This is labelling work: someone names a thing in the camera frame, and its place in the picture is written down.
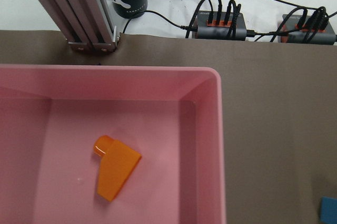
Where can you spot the grey usb hub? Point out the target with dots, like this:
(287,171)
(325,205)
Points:
(219,24)
(300,27)

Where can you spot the small blue block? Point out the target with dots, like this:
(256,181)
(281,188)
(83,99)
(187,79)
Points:
(328,210)

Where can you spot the aluminium frame post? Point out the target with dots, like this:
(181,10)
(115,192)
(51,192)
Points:
(86,24)

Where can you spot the orange block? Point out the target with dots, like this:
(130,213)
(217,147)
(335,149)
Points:
(118,161)

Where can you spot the pink plastic box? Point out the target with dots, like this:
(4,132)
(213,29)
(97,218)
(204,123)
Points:
(51,117)

